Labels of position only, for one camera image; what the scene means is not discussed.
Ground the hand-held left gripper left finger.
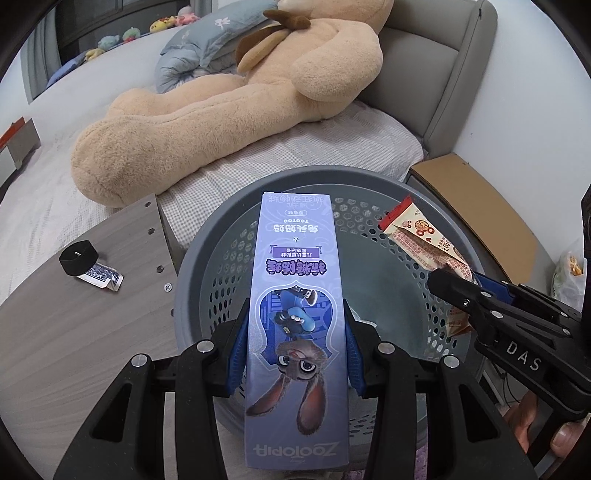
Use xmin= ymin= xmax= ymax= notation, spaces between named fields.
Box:
xmin=53 ymin=300 xmax=250 ymax=480

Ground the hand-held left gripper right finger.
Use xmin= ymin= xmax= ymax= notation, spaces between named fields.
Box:
xmin=344 ymin=300 xmax=536 ymax=480

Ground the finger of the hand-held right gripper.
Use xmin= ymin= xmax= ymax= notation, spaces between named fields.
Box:
xmin=475 ymin=271 xmax=583 ymax=324
xmin=427 ymin=268 xmax=571 ymax=344

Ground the beige snack wrapper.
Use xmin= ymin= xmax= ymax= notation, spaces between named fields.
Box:
xmin=378 ymin=195 xmax=478 ymax=340

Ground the purple toothpaste box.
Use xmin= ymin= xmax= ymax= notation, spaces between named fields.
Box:
xmin=244 ymin=191 xmax=352 ymax=474

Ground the grey perforated waste basket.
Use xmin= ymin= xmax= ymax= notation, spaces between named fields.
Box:
xmin=173 ymin=165 xmax=485 ymax=430

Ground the person's right hand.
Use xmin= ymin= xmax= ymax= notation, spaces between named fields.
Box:
xmin=503 ymin=392 xmax=580 ymax=464

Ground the clear plastic bag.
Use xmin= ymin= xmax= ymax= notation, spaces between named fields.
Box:
xmin=551 ymin=237 xmax=589 ymax=310

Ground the brown cardboard nightstand top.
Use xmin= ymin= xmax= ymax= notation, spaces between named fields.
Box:
xmin=409 ymin=154 xmax=539 ymax=284

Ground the blue patterned card box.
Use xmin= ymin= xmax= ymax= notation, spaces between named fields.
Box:
xmin=83 ymin=263 xmax=125 ymax=292

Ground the checkered mattress pad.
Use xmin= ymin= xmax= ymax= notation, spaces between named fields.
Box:
xmin=157 ymin=102 xmax=424 ymax=250

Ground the black round cap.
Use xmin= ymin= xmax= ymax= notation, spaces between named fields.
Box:
xmin=59 ymin=241 xmax=100 ymax=278

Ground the grey upholstered headboard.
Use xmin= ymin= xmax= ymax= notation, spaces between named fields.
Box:
xmin=358 ymin=0 xmax=498 ymax=155

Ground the large beige teddy bear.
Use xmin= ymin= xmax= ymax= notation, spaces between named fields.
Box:
xmin=71 ymin=0 xmax=395 ymax=208

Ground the pale grey bed sheet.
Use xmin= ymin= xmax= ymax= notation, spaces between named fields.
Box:
xmin=0 ymin=25 xmax=250 ymax=305

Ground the folded grey duvet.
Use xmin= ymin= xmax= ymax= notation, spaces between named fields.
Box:
xmin=154 ymin=44 xmax=245 ymax=95

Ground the white drawer cabinet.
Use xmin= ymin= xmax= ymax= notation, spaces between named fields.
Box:
xmin=0 ymin=117 xmax=41 ymax=171

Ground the orange flat box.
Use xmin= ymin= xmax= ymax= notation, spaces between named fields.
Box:
xmin=0 ymin=117 xmax=24 ymax=145

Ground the grey-blue floral pillow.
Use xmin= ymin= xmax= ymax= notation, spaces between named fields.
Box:
xmin=159 ymin=0 xmax=280 ymax=54

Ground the blue cushion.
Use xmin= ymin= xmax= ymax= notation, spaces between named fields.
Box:
xmin=46 ymin=55 xmax=88 ymax=88

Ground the grey curtain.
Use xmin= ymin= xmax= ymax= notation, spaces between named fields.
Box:
xmin=21 ymin=18 xmax=63 ymax=102

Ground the black cable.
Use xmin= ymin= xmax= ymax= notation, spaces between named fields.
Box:
xmin=496 ymin=360 xmax=527 ymax=407

